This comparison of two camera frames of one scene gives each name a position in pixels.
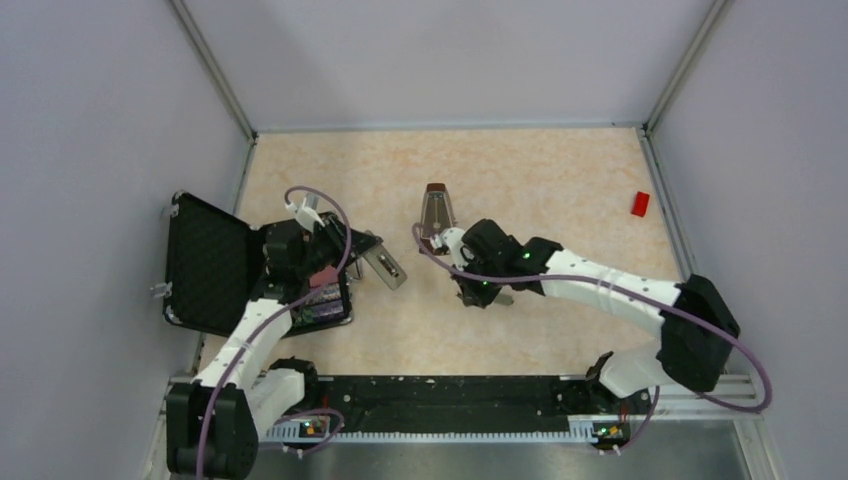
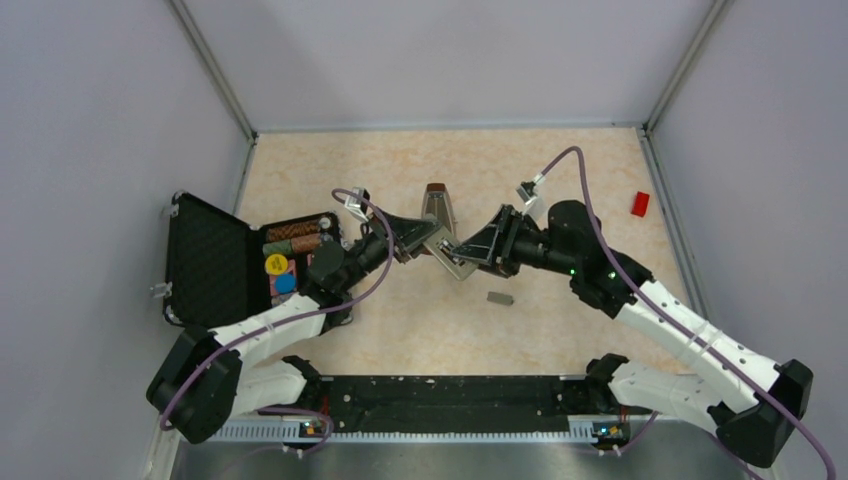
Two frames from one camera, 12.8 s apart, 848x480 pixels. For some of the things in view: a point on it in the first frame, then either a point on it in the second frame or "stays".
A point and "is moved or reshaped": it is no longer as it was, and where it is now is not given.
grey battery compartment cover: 504,299 stays
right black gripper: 472,294 → 495,244
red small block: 640,203 stays
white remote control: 386,267 is moved or reshaped
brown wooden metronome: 437,214 stays
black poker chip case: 215,268 stays
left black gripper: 335,229 → 409,231
